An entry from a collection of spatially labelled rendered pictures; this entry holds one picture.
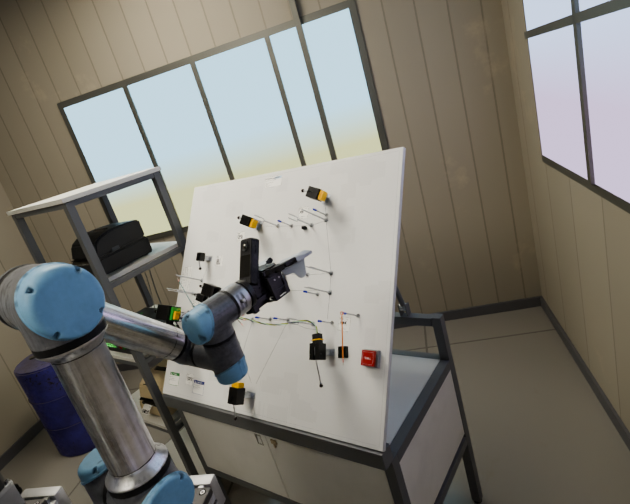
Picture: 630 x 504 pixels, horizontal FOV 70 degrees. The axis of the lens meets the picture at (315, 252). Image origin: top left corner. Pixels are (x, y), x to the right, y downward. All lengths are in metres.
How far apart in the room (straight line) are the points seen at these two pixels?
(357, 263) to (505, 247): 2.21
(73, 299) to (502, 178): 3.12
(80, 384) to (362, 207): 1.13
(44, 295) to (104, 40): 3.39
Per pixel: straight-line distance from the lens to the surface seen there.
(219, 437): 2.27
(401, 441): 1.67
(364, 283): 1.58
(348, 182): 1.73
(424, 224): 3.55
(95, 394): 0.85
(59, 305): 0.78
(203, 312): 0.97
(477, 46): 3.42
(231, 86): 3.58
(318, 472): 1.91
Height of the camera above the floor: 1.92
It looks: 18 degrees down
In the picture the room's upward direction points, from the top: 17 degrees counter-clockwise
